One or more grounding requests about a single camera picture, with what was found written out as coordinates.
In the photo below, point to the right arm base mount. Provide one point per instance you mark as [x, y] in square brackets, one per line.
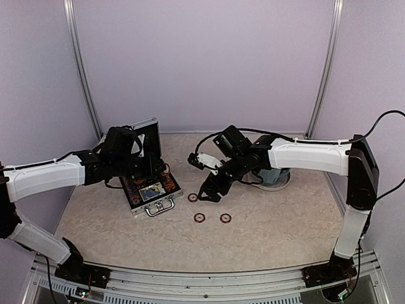
[326, 273]

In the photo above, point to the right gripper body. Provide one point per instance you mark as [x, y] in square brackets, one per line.
[238, 169]

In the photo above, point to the single red chip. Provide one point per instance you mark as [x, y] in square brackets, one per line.
[225, 218]

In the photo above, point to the chip row left in case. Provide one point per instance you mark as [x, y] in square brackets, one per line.
[131, 192]

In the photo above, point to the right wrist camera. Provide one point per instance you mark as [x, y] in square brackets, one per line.
[203, 160]

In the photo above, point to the aluminium corner post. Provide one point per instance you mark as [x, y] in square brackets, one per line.
[327, 67]
[80, 66]

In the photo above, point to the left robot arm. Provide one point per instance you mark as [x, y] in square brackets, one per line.
[24, 181]

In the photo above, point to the chip row in case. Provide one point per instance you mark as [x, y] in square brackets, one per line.
[131, 192]
[168, 183]

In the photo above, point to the aluminium poker case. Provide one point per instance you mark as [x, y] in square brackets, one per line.
[165, 202]

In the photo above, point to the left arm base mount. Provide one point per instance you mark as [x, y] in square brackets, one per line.
[89, 275]

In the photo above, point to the blue playing card deck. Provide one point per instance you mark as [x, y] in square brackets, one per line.
[152, 191]

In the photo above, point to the left aluminium corner post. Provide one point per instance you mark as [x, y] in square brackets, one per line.
[80, 66]

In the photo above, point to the chip row right in case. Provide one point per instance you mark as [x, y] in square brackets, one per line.
[168, 183]

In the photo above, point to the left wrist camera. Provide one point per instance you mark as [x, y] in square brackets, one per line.
[138, 147]

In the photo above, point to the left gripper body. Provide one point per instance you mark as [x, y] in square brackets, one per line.
[124, 168]

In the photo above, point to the right aluminium corner post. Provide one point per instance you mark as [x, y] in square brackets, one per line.
[327, 67]

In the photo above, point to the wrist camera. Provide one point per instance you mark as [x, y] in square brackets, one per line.
[138, 147]
[203, 160]

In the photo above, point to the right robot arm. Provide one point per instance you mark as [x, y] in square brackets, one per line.
[349, 166]

